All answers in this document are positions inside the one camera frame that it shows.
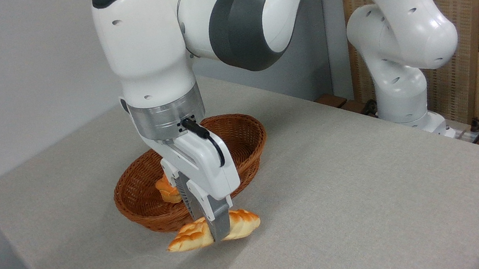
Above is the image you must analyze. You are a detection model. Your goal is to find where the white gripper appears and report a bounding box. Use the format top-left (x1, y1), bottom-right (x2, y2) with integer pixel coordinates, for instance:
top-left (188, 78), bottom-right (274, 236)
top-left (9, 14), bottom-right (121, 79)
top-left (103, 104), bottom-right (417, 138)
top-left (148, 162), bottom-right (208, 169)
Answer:
top-left (143, 121), bottom-right (251, 252)

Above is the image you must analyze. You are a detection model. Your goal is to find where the long braided bread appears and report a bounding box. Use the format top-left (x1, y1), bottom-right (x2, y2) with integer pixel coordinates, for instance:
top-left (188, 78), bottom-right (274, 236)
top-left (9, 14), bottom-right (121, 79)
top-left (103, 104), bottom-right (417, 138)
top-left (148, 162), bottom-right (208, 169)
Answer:
top-left (162, 205), bottom-right (264, 256)

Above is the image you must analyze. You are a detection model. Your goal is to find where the round bread roll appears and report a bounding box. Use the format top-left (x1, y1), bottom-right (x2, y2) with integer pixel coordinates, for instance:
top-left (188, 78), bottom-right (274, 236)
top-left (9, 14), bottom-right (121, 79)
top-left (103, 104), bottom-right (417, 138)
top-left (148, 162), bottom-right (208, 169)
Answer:
top-left (153, 172), bottom-right (184, 207)

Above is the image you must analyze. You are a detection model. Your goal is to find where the brown wicker basket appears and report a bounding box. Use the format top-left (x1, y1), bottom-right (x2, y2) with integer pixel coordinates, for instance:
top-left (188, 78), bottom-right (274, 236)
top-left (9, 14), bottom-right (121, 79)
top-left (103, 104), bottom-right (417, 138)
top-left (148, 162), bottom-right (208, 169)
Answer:
top-left (103, 108), bottom-right (280, 241)

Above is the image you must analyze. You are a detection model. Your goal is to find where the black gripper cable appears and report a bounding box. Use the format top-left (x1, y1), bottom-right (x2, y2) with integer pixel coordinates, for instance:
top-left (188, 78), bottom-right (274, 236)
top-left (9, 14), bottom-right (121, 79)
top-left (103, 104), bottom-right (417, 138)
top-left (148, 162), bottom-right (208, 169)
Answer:
top-left (180, 112), bottom-right (227, 173)

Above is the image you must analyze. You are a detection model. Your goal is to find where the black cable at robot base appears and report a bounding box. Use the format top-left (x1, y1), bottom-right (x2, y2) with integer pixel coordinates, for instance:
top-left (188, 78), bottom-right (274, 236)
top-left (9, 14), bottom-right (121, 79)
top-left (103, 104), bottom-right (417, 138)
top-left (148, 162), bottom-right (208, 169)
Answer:
top-left (359, 98), bottom-right (380, 117)

